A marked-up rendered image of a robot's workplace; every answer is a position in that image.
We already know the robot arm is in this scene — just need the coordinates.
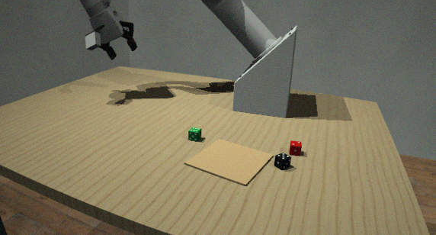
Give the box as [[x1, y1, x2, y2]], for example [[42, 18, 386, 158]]
[[80, 0, 283, 64]]

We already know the red die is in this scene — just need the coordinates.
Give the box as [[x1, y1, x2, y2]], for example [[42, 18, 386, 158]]
[[289, 141, 302, 156]]

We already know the dark green die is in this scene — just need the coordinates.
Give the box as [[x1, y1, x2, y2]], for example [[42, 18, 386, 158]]
[[188, 127, 201, 141]]

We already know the black die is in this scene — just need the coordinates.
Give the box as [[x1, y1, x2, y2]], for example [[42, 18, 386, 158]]
[[274, 153, 291, 170]]

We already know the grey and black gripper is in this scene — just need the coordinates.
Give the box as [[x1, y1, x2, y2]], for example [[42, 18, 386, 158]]
[[89, 6, 137, 60]]

